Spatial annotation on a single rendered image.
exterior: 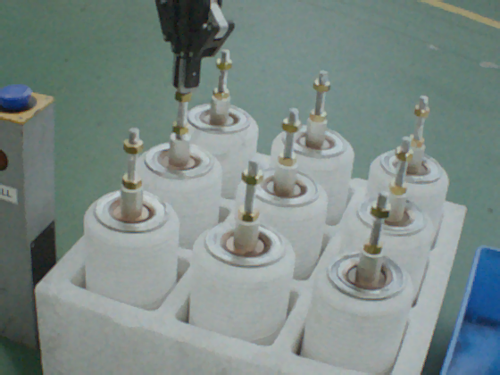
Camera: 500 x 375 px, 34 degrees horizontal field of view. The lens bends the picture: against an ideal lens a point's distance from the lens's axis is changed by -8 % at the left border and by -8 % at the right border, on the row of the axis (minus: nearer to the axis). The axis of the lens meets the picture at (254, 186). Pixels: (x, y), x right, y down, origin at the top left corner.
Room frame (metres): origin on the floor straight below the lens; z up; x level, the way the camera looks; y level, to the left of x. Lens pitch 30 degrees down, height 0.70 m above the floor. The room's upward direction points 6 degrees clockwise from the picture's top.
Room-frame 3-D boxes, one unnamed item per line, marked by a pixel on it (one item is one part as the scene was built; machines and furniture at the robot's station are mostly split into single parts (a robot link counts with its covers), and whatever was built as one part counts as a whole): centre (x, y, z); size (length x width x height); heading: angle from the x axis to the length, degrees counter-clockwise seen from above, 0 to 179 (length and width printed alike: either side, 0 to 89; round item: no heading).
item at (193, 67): (0.82, 0.07, 0.37); 0.03 x 0.01 x 0.05; 37
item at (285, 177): (0.80, -0.03, 0.26); 0.02 x 0.02 x 0.03
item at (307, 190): (0.80, -0.03, 0.25); 0.08 x 0.08 x 0.01
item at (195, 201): (0.83, 0.08, 0.16); 0.10 x 0.10 x 0.18
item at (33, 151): (0.81, 0.27, 0.16); 0.07 x 0.07 x 0.31; 74
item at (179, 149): (0.83, 0.08, 0.26); 0.02 x 0.02 x 0.03
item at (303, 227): (0.80, -0.03, 0.16); 0.10 x 0.10 x 0.18
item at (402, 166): (0.77, -0.14, 0.30); 0.01 x 0.01 x 0.08; 7
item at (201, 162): (0.83, 0.08, 0.25); 0.08 x 0.08 x 0.01
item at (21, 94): (0.81, 0.27, 0.32); 0.04 x 0.04 x 0.02
